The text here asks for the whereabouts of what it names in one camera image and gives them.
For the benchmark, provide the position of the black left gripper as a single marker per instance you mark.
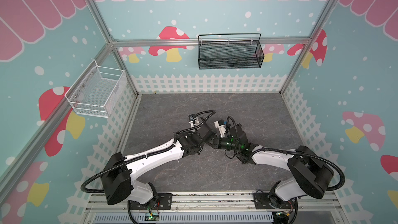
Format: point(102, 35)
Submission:
point(210, 140)

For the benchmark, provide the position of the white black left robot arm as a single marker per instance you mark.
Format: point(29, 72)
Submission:
point(120, 180)

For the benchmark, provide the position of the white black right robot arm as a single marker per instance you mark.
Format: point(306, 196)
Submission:
point(310, 174)

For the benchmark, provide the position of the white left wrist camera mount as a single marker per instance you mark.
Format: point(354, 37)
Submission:
point(195, 121)

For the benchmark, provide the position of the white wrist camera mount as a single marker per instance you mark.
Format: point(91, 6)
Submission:
point(222, 128)
point(195, 121)

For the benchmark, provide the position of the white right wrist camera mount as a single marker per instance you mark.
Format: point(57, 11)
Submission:
point(222, 128)

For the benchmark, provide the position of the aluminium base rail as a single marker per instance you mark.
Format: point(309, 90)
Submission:
point(217, 201)

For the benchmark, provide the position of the white ribbed cable duct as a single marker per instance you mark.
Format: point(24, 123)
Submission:
point(205, 218)

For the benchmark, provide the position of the black mesh wall basket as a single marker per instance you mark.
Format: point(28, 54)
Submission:
point(230, 51)

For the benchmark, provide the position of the white wire wall basket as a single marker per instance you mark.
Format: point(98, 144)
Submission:
point(96, 92)

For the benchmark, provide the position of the aluminium frame profile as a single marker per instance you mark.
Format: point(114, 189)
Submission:
point(29, 153)

